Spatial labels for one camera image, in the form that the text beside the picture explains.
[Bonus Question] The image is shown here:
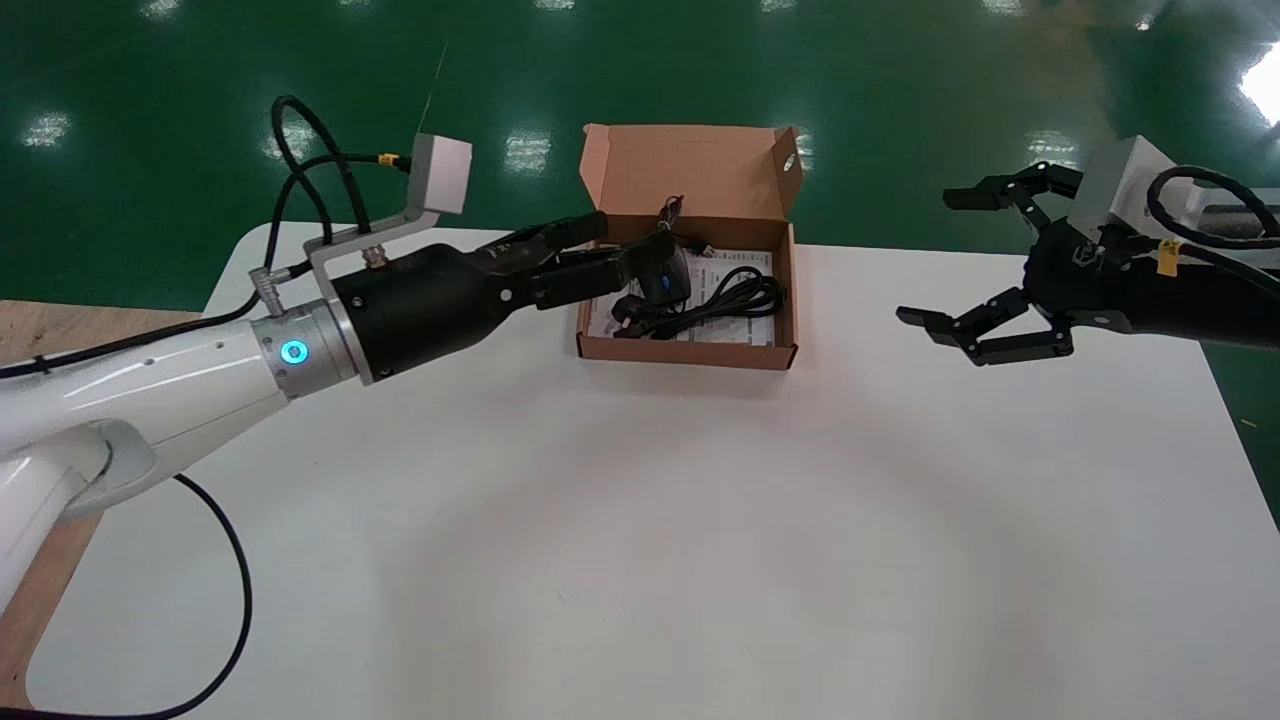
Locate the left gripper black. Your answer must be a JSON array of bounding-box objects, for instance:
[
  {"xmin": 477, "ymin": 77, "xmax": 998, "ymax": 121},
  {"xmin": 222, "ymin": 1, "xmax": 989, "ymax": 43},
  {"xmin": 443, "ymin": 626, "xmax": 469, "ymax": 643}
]
[{"xmin": 328, "ymin": 210, "xmax": 643, "ymax": 384}]

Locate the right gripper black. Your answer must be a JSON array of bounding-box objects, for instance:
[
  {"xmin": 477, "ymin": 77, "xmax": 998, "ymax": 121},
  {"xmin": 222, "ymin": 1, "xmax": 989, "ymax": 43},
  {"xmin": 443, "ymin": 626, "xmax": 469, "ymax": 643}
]
[{"xmin": 895, "ymin": 161, "xmax": 1280, "ymax": 368}]

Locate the black wired computer mouse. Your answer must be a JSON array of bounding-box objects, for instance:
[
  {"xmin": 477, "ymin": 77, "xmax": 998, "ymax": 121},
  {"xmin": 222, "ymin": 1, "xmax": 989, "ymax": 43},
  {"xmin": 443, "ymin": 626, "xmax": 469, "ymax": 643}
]
[{"xmin": 625, "ymin": 195, "xmax": 717, "ymax": 304}]

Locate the black power cable with plug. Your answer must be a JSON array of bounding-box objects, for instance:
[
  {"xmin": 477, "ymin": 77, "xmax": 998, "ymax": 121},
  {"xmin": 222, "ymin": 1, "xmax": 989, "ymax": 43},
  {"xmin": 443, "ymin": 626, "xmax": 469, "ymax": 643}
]
[{"xmin": 612, "ymin": 265, "xmax": 787, "ymax": 341}]

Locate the small open cardboard storage box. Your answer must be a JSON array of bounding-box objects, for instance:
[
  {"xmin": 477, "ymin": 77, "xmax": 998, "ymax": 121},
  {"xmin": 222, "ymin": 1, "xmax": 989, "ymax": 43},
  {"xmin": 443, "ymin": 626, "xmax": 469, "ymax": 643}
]
[{"xmin": 576, "ymin": 123, "xmax": 804, "ymax": 371}]

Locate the white printed paper manual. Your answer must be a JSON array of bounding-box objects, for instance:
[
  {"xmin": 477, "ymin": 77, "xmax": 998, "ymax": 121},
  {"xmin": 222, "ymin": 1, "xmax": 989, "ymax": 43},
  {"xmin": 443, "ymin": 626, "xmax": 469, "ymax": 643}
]
[{"xmin": 588, "ymin": 245, "xmax": 779, "ymax": 347}]

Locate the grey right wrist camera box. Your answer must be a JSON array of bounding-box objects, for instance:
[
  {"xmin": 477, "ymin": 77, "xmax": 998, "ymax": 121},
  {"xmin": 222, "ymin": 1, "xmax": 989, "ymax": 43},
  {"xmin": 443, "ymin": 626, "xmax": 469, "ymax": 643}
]
[{"xmin": 1065, "ymin": 135, "xmax": 1211, "ymax": 242}]

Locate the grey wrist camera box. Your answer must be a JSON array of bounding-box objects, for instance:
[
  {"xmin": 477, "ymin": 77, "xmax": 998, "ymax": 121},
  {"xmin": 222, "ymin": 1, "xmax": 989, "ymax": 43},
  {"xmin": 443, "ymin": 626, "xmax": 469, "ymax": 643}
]
[
  {"xmin": 1065, "ymin": 135, "xmax": 1211, "ymax": 242},
  {"xmin": 305, "ymin": 133, "xmax": 474, "ymax": 296}
]

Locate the black cable with yellow tag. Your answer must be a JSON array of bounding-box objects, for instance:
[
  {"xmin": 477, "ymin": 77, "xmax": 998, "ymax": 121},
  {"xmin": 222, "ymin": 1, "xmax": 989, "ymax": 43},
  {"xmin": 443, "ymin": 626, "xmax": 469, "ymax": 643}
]
[{"xmin": 1145, "ymin": 164, "xmax": 1280, "ymax": 278}]

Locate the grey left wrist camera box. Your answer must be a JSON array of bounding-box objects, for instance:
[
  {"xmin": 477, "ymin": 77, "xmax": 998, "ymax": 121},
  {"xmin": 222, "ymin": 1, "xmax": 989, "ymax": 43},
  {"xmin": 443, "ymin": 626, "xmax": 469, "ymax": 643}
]
[{"xmin": 305, "ymin": 133, "xmax": 474, "ymax": 296}]

